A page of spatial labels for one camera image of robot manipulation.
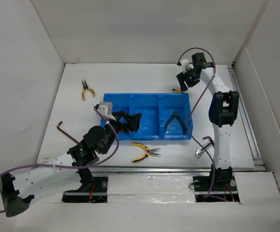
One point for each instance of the left brown hex key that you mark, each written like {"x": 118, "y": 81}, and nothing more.
{"x": 65, "y": 133}

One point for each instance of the brown hex key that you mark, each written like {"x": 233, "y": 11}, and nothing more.
{"x": 208, "y": 139}
{"x": 65, "y": 133}

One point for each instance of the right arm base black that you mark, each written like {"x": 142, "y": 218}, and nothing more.
{"x": 220, "y": 192}

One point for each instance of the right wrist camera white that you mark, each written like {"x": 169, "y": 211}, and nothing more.
{"x": 185, "y": 65}

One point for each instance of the blue bin middle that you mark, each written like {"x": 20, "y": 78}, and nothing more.
{"x": 148, "y": 105}

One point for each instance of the blue bin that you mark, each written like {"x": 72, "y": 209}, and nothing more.
{"x": 148, "y": 105}
{"x": 121, "y": 102}
{"x": 167, "y": 104}

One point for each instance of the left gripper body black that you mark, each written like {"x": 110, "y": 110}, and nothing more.
{"x": 120, "y": 126}

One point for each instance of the right brown hex key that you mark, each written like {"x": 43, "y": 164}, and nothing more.
{"x": 208, "y": 139}

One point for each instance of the small yellow needle-nose pliers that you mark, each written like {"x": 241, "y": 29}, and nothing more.
{"x": 86, "y": 88}

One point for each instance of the dark green cutting pliers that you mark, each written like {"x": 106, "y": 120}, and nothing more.
{"x": 177, "y": 116}

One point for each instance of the aluminium rail front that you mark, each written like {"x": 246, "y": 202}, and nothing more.
{"x": 130, "y": 169}

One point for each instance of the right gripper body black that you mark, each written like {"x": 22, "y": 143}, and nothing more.
{"x": 190, "y": 79}

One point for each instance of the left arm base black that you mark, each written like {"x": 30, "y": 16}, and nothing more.
{"x": 97, "y": 193}

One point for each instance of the blue bin left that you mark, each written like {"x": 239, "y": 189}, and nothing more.
{"x": 121, "y": 102}

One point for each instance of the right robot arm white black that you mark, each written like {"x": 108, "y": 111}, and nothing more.
{"x": 222, "y": 111}

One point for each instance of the silver metal tool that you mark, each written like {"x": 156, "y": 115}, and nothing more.
{"x": 199, "y": 152}

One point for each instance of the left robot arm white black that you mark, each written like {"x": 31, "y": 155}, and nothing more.
{"x": 18, "y": 191}

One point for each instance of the large yellow needle-nose pliers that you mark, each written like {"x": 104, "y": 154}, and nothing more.
{"x": 146, "y": 152}

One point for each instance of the blue bin right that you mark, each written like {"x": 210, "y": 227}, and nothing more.
{"x": 167, "y": 104}

